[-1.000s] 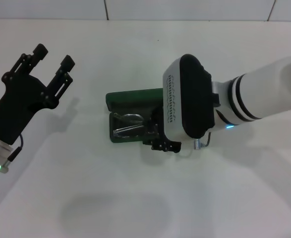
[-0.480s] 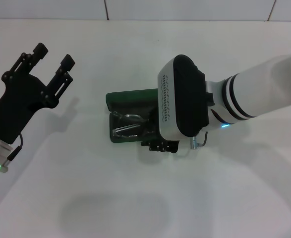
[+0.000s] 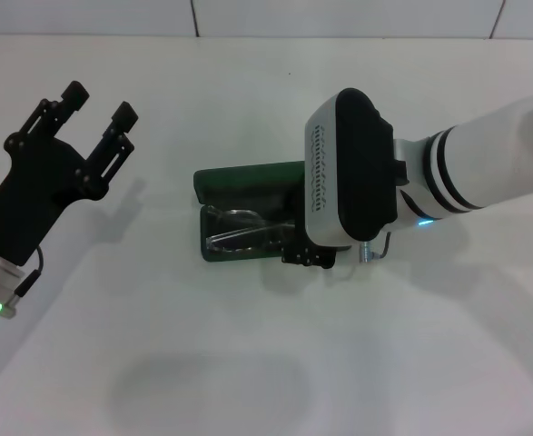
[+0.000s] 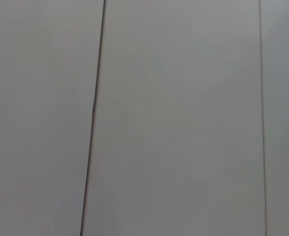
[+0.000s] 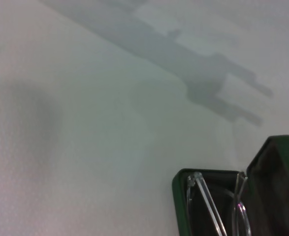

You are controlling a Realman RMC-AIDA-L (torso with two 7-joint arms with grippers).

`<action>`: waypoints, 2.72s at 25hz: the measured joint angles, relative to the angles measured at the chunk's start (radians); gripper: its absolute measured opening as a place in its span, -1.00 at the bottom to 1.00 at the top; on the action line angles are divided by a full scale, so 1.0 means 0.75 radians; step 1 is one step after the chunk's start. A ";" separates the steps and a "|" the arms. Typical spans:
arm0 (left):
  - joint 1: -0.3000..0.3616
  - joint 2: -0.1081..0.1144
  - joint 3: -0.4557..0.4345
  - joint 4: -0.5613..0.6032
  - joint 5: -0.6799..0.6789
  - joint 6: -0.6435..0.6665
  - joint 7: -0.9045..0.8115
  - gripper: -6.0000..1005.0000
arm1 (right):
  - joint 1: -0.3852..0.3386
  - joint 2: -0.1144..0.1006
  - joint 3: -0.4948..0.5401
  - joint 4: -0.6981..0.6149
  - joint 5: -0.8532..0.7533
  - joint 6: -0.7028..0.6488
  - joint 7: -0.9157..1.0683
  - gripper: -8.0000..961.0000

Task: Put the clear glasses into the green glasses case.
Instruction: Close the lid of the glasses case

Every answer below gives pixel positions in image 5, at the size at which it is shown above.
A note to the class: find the green glasses case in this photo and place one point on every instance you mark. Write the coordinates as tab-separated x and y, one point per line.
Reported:
277	177

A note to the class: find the clear white glasses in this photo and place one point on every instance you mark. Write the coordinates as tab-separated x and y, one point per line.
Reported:
208	196

